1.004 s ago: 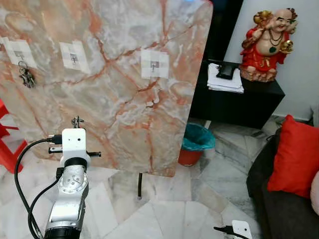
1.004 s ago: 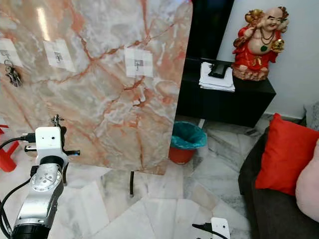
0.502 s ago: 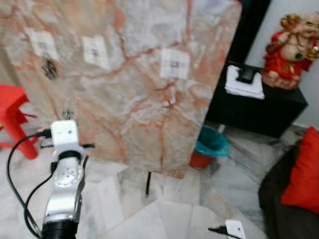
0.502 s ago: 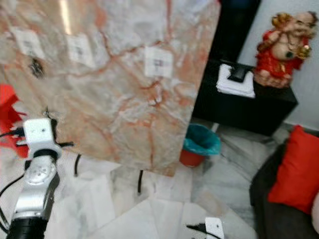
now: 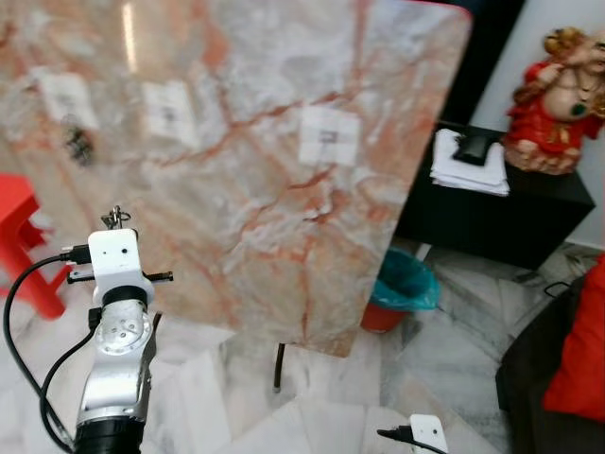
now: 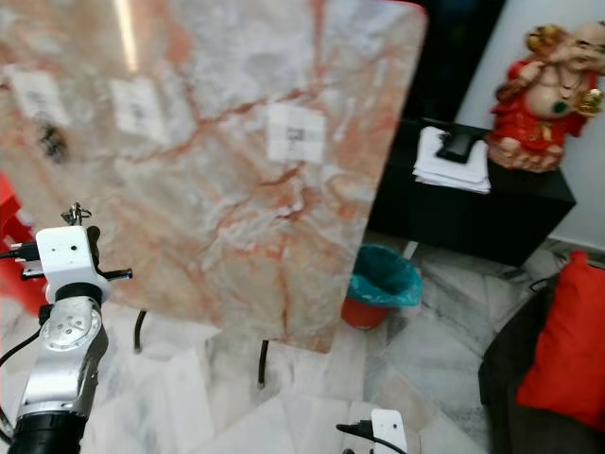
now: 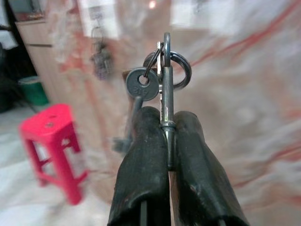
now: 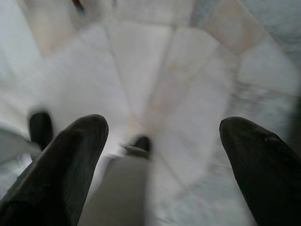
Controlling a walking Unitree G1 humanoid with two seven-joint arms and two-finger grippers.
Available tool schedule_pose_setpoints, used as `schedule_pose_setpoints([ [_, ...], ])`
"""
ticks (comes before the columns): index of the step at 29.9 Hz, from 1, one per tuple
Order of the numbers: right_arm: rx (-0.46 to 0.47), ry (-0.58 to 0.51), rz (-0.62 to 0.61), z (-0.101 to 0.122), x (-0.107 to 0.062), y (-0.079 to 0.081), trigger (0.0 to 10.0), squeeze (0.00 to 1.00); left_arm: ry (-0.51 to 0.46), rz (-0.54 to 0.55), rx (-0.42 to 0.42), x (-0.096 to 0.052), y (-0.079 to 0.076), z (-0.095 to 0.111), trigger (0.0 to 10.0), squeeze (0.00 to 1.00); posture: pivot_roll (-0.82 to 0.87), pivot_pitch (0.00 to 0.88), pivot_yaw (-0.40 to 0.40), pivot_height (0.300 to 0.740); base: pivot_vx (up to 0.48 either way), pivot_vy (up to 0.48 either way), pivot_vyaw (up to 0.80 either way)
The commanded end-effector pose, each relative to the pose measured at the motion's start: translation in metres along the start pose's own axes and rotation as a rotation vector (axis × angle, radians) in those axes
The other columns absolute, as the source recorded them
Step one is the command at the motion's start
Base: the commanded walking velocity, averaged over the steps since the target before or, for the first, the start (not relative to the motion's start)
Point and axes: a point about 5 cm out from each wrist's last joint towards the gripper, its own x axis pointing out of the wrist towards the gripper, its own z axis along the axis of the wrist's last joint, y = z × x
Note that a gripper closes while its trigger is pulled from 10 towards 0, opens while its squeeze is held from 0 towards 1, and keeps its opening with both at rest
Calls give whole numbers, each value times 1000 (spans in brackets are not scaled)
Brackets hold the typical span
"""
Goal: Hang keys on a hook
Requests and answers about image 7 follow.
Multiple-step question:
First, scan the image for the dark hanging key bunch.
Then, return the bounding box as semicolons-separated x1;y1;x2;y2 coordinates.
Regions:
90;25;113;80

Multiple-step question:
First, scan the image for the red plastic stool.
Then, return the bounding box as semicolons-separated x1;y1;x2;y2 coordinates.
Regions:
18;103;89;205

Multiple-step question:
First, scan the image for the white adhesive hook pad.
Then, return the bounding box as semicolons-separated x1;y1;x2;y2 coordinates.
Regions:
81;0;119;38
170;0;238;33

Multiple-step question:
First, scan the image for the light wooden cabinet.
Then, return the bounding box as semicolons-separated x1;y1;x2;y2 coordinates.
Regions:
14;18;64;106

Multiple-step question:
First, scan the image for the green bag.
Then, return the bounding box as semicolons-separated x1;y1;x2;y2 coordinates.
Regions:
18;75;50;106

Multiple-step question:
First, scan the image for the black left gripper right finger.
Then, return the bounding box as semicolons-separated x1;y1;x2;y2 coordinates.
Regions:
169;111;250;226

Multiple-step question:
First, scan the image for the steel key bunch with rings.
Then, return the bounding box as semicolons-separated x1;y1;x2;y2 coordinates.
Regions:
112;32;192;171

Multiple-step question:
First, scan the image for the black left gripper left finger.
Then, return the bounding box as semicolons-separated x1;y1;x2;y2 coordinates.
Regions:
107;106;171;226

